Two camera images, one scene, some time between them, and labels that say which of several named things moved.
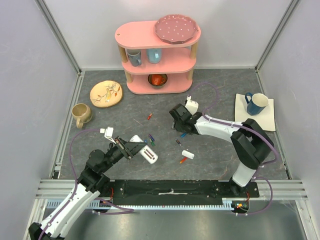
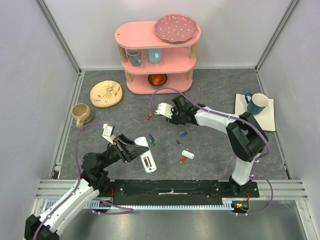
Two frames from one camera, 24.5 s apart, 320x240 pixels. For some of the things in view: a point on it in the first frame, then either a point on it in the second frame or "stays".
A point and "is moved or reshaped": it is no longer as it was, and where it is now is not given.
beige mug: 82,112 stays
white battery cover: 188,154 stays
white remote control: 146,151 is moved or reshaped
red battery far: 149,116 stays
